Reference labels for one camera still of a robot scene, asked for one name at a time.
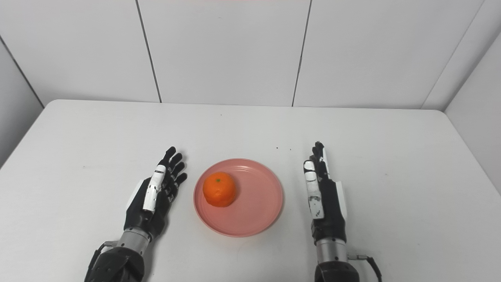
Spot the pink plate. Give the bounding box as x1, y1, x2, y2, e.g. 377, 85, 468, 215
193, 158, 284, 238

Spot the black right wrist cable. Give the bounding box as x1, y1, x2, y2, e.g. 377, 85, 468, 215
347, 255, 383, 282

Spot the orange fruit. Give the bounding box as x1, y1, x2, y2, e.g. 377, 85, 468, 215
202, 172, 237, 208

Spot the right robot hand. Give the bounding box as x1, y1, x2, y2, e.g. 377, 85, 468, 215
303, 141, 348, 246

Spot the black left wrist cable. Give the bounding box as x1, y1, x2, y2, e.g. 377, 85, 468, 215
87, 241, 119, 275

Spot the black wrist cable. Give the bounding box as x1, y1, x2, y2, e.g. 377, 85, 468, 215
347, 255, 383, 282
87, 241, 119, 275

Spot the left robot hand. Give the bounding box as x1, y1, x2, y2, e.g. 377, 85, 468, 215
124, 146, 188, 242

